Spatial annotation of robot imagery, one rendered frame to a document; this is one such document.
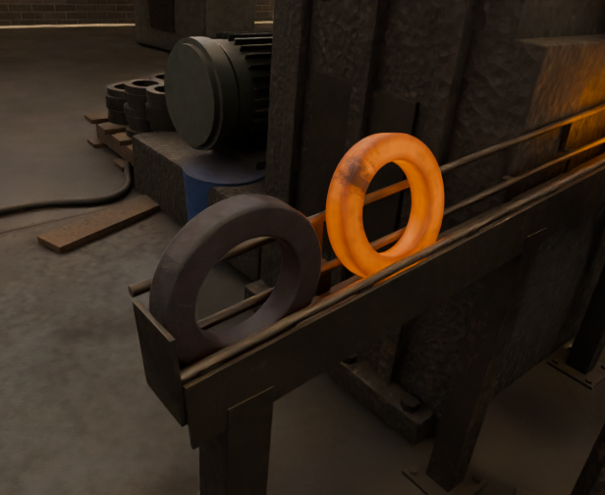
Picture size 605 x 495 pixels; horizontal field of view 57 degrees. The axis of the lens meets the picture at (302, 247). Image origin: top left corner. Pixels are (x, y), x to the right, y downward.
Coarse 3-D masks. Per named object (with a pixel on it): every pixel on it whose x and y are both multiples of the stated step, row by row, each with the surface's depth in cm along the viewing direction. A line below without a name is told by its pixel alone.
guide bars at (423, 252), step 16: (576, 176) 90; (544, 192) 85; (512, 208) 80; (480, 224) 76; (448, 240) 72; (416, 256) 68; (384, 272) 65; (352, 288) 62; (368, 288) 64; (320, 304) 59; (288, 320) 57; (256, 336) 55; (272, 336) 56; (224, 352) 53; (240, 352) 54; (192, 368) 51; (208, 368) 52
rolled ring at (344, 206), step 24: (360, 144) 66; (384, 144) 66; (408, 144) 68; (336, 168) 66; (360, 168) 64; (408, 168) 71; (432, 168) 72; (336, 192) 64; (360, 192) 64; (432, 192) 73; (336, 216) 64; (360, 216) 65; (432, 216) 73; (336, 240) 66; (360, 240) 66; (408, 240) 73; (432, 240) 74; (360, 264) 66; (384, 264) 69
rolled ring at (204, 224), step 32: (192, 224) 49; (224, 224) 48; (256, 224) 51; (288, 224) 53; (192, 256) 48; (288, 256) 58; (320, 256) 59; (160, 288) 49; (192, 288) 49; (288, 288) 59; (160, 320) 49; (192, 320) 51; (256, 320) 60; (192, 352) 53
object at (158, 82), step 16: (144, 80) 254; (160, 80) 270; (112, 96) 261; (128, 96) 243; (144, 96) 242; (160, 96) 222; (112, 112) 264; (128, 112) 246; (144, 112) 245; (160, 112) 225; (96, 128) 282; (112, 128) 261; (128, 128) 253; (144, 128) 248; (160, 128) 230; (96, 144) 276; (112, 144) 270; (128, 144) 253; (128, 160) 258
